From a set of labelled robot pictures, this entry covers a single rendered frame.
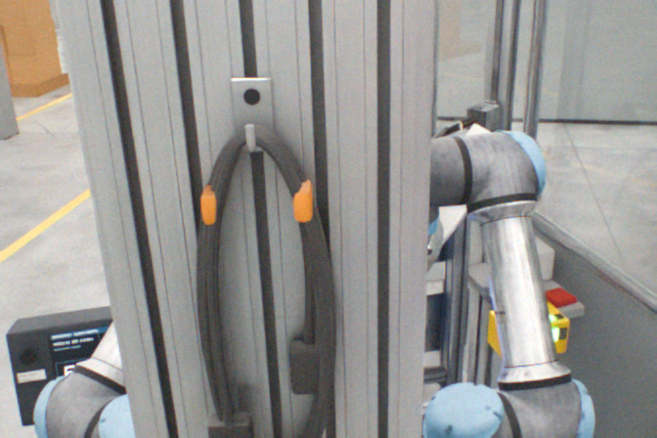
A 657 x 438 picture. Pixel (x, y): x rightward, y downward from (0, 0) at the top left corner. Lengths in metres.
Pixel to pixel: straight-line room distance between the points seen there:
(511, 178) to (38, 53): 8.84
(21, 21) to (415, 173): 9.20
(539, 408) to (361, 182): 0.70
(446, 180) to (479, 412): 0.36
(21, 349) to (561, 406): 0.97
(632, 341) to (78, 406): 1.50
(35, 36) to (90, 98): 9.18
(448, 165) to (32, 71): 8.79
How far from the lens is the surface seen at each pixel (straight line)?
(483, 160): 1.14
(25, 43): 9.70
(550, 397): 1.14
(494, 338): 1.73
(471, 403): 1.11
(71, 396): 1.21
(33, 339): 1.44
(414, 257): 0.53
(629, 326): 2.13
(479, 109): 2.26
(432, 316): 2.29
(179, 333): 0.57
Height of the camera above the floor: 1.95
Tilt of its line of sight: 24 degrees down
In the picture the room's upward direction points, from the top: 2 degrees counter-clockwise
